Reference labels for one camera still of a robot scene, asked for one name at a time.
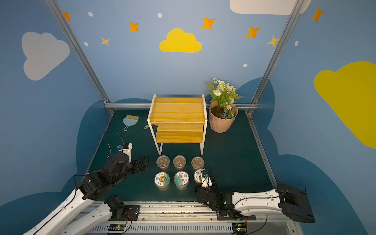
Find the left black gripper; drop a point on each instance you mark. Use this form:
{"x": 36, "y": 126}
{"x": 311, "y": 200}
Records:
{"x": 134, "y": 165}

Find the strawberry label seed jar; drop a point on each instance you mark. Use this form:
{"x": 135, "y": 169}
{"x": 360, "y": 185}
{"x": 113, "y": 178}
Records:
{"x": 199, "y": 172}

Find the sunflower label seed jar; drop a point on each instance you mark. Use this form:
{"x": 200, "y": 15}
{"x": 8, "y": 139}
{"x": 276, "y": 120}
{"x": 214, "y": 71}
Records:
{"x": 162, "y": 181}

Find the pink flower label seed jar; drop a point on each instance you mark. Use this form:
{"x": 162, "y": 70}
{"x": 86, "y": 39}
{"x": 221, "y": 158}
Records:
{"x": 181, "y": 180}

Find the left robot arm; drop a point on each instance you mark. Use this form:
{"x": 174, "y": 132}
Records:
{"x": 92, "y": 187}

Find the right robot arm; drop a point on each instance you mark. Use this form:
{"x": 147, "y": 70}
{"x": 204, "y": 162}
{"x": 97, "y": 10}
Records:
{"x": 287, "y": 200}

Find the yellow wooden two-tier shelf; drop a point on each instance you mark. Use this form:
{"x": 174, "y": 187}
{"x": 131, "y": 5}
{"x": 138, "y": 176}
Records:
{"x": 178, "y": 121}

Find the left clear soil cup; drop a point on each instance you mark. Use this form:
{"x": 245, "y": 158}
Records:
{"x": 163, "y": 162}

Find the clear soil cup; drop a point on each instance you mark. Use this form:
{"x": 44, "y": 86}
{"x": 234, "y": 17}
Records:
{"x": 198, "y": 163}
{"x": 163, "y": 162}
{"x": 179, "y": 162}

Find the right clear soil cup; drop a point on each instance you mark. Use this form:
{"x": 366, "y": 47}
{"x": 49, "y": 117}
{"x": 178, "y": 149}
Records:
{"x": 198, "y": 163}

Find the middle clear soil cup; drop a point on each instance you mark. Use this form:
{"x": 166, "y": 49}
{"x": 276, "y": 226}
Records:
{"x": 179, "y": 162}

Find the blue dustpan brush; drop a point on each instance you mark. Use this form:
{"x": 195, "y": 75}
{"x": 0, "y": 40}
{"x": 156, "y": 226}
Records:
{"x": 129, "y": 120}

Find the right green circuit board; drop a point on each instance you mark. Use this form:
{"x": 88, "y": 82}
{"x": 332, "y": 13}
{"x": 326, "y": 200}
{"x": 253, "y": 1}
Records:
{"x": 239, "y": 229}

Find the green circuit board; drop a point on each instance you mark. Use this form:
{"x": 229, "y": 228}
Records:
{"x": 117, "y": 228}
{"x": 239, "y": 229}

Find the left green circuit board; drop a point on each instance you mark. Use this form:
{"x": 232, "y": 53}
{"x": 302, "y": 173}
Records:
{"x": 117, "y": 228}

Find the pink pot with flowers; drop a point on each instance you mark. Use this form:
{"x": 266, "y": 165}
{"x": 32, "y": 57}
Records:
{"x": 223, "y": 110}

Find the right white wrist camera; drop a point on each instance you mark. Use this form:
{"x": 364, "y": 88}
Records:
{"x": 206, "y": 181}

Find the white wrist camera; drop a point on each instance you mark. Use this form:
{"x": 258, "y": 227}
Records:
{"x": 206, "y": 181}
{"x": 126, "y": 149}

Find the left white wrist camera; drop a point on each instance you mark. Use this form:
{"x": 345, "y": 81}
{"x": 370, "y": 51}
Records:
{"x": 126, "y": 149}

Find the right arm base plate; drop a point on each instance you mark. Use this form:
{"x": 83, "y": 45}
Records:
{"x": 233, "y": 216}

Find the aluminium front rail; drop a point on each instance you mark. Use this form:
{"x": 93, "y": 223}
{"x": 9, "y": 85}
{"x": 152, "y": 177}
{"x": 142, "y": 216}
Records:
{"x": 176, "y": 218}

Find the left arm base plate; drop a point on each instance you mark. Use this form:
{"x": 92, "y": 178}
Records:
{"x": 130, "y": 212}

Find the aluminium back frame bar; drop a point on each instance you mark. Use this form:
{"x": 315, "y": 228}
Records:
{"x": 148, "y": 105}

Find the right aluminium frame post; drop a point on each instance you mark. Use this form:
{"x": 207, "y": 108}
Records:
{"x": 288, "y": 29}

